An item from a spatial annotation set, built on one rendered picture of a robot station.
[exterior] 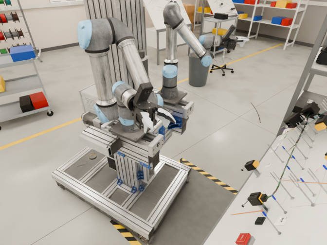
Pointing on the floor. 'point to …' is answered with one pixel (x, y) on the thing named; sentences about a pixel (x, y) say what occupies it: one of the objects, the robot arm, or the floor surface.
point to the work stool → (222, 62)
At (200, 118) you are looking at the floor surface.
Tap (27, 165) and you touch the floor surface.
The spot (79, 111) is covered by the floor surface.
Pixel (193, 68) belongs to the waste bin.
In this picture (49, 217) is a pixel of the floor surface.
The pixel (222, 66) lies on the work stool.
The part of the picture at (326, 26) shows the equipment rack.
